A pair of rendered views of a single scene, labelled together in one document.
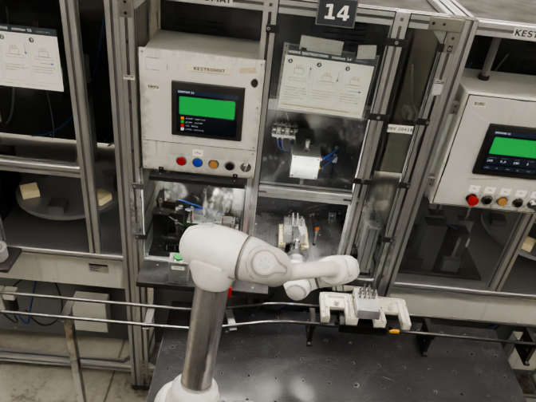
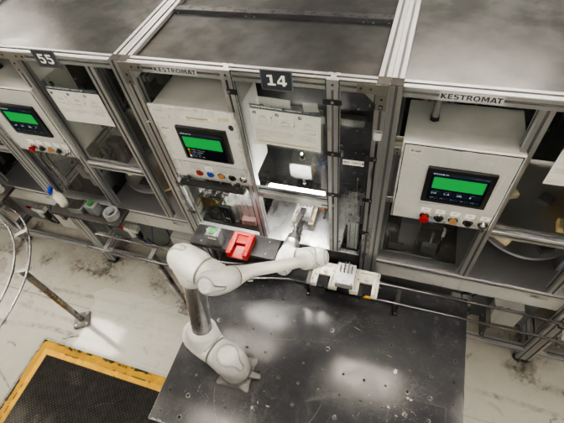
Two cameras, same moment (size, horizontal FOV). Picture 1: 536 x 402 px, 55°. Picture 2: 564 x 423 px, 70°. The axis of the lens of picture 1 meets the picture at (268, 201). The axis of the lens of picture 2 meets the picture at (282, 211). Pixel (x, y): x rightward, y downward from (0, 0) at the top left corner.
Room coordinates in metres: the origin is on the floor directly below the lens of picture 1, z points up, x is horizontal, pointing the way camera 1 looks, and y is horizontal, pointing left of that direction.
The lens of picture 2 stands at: (0.51, -0.67, 2.87)
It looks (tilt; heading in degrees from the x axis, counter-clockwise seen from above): 52 degrees down; 27
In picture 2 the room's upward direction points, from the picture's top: 10 degrees counter-clockwise
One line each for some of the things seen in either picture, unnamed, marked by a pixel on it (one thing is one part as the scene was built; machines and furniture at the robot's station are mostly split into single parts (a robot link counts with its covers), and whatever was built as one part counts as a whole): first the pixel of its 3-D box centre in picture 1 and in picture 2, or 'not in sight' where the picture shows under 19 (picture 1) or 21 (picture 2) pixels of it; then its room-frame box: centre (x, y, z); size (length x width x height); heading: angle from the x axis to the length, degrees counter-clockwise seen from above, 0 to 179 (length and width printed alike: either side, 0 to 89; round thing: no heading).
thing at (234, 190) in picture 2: (197, 177); (212, 184); (1.63, 0.27, 1.37); 0.36 x 0.04 x 0.04; 92
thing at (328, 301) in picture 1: (362, 314); (345, 281); (1.55, -0.45, 0.84); 0.36 x 0.14 x 0.10; 92
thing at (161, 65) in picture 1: (204, 104); (211, 132); (1.77, 0.28, 1.60); 0.42 x 0.29 x 0.46; 92
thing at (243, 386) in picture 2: not in sight; (240, 371); (0.95, -0.04, 0.71); 0.22 x 0.18 x 0.06; 92
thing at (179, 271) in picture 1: (179, 266); (216, 235); (1.56, 0.32, 0.97); 0.08 x 0.08 x 0.12; 2
